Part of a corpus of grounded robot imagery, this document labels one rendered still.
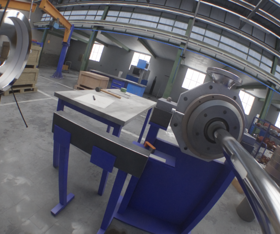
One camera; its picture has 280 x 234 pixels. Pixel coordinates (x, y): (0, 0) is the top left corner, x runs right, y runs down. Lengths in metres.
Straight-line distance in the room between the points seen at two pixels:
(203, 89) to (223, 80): 0.15
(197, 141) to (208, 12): 8.13
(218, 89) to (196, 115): 0.25
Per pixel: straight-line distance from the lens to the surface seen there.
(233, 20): 8.78
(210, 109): 0.76
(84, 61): 8.67
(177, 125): 0.94
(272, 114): 15.26
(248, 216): 2.36
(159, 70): 12.69
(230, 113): 0.79
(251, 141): 1.07
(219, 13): 8.72
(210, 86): 0.95
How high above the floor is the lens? 1.21
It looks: 15 degrees down
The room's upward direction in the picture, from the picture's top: 18 degrees clockwise
